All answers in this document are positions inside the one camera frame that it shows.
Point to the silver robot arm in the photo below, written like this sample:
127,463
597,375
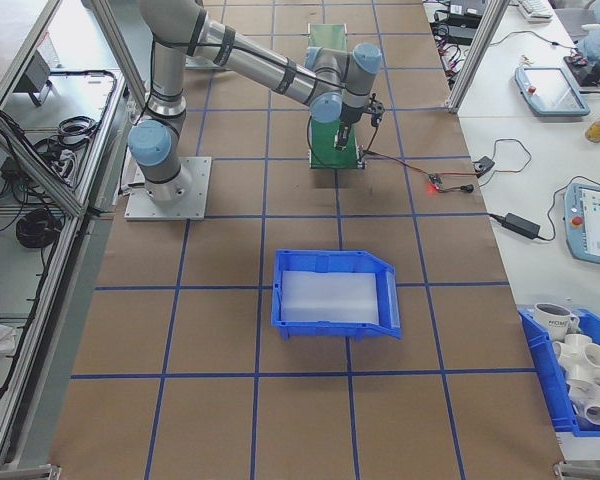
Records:
170,75

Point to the green belt conveyor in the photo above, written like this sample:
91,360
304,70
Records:
330,150

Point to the small motor controller board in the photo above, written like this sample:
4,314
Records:
435,181

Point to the power strip with plugs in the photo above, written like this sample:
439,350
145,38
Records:
450,57

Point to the black barrel plug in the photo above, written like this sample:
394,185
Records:
464,188

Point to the black power brick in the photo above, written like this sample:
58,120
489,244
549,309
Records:
462,32

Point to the small black box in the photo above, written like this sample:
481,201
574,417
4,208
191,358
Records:
483,164

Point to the blue plastic bin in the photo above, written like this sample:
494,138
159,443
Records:
290,327
545,380

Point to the black power adapter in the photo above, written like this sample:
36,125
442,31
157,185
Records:
522,225

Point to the light blue teach pendant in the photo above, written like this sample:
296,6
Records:
552,90
595,225

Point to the white keyboard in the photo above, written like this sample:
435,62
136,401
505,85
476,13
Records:
535,10

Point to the black desk device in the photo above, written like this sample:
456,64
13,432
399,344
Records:
592,72

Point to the white printed mug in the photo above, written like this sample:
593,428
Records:
552,320

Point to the grey metal box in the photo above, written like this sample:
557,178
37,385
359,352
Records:
36,75

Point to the white PVC pipe fitting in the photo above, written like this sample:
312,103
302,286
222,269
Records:
580,355
592,405

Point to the aluminium corner bar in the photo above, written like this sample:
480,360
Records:
590,471
20,472

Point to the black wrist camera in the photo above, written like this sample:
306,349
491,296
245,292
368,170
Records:
376,109

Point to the aluminium profile post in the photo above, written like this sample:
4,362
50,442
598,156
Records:
472,55

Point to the white square base plate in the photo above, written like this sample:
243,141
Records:
195,200

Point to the V-shaped metal frame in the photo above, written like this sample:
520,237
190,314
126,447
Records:
62,310

